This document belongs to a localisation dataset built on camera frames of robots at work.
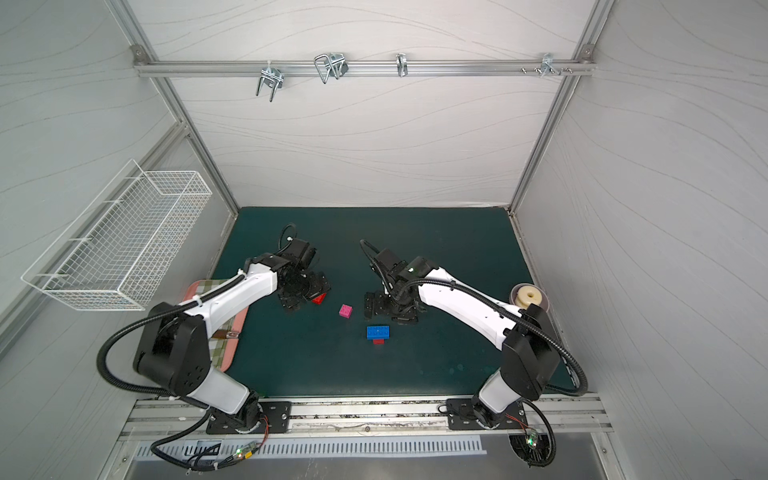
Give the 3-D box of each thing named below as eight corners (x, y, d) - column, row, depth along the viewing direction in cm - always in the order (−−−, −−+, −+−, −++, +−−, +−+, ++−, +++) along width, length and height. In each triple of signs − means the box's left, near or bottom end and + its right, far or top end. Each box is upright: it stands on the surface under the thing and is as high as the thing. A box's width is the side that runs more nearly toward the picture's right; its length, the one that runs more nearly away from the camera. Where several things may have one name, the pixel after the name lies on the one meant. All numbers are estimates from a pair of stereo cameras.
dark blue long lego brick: (367, 343, 88) (365, 336, 84) (367, 334, 90) (366, 326, 85) (390, 343, 88) (390, 336, 84) (390, 334, 90) (390, 326, 85)
